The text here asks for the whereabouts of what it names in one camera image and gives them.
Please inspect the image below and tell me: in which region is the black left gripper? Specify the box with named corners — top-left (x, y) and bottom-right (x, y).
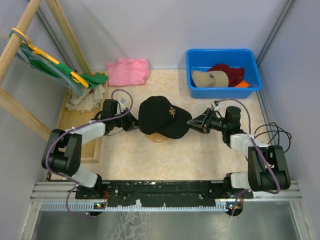
top-left (112, 107), bottom-right (144, 132)

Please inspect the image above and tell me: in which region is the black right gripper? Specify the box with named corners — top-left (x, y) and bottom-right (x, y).
top-left (187, 107), bottom-right (229, 134)

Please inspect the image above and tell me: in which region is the black cap with gold embroidery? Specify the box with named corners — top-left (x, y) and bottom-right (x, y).
top-left (138, 95), bottom-right (192, 135)

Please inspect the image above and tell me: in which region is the black cap with white logo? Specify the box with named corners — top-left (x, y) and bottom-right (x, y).
top-left (162, 125), bottom-right (190, 139)

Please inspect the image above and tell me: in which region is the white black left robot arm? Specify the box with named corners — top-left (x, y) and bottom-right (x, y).
top-left (41, 99), bottom-right (139, 199)

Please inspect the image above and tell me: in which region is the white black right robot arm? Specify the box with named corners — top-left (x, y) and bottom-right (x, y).
top-left (187, 106), bottom-right (291, 198)

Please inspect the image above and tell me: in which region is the wooden hat stand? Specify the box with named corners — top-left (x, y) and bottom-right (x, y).
top-left (145, 132), bottom-right (168, 143)

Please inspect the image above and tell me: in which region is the beige cap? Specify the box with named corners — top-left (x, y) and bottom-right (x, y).
top-left (191, 70), bottom-right (229, 88)

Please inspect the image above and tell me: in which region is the beige crumpled cloth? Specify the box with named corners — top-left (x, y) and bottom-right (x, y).
top-left (65, 84), bottom-right (105, 113)

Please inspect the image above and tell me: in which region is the wooden tray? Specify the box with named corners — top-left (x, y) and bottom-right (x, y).
top-left (56, 88), bottom-right (102, 164)

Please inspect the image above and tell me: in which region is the blue plastic bin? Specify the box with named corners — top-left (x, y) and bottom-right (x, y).
top-left (185, 48), bottom-right (263, 99)

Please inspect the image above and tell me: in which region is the orange cap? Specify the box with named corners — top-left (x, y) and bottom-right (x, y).
top-left (235, 80), bottom-right (250, 88)

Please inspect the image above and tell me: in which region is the pink cloth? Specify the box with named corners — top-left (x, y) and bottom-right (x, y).
top-left (106, 58), bottom-right (150, 87)

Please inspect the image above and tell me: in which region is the dark red cap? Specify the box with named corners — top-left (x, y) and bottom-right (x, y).
top-left (207, 63), bottom-right (245, 87)

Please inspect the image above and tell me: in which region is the green cloth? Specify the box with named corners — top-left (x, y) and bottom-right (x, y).
top-left (19, 40), bottom-right (108, 89)

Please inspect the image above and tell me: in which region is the yellow hanger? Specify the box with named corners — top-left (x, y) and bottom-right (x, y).
top-left (11, 27), bottom-right (90, 88)

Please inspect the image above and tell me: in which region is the blue-grey hanger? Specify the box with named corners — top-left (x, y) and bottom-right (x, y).
top-left (8, 30), bottom-right (84, 96)

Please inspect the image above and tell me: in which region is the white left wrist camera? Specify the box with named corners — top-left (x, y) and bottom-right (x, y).
top-left (117, 98), bottom-right (128, 115)

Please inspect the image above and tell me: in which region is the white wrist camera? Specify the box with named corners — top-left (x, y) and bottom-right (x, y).
top-left (117, 98), bottom-right (128, 115)
top-left (211, 100), bottom-right (220, 111)

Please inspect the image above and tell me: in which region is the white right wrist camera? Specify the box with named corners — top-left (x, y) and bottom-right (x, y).
top-left (211, 100), bottom-right (220, 111)

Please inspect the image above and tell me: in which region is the black coiled cable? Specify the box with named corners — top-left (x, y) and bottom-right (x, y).
top-left (252, 121), bottom-right (293, 156)

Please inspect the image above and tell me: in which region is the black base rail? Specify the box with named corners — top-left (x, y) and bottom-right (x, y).
top-left (75, 177), bottom-right (253, 210)

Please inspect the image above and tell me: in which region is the aluminium frame rail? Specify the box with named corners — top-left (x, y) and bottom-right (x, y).
top-left (30, 179), bottom-right (301, 215)

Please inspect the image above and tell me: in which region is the wooden rack frame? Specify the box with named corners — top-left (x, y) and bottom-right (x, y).
top-left (0, 0), bottom-right (94, 151)

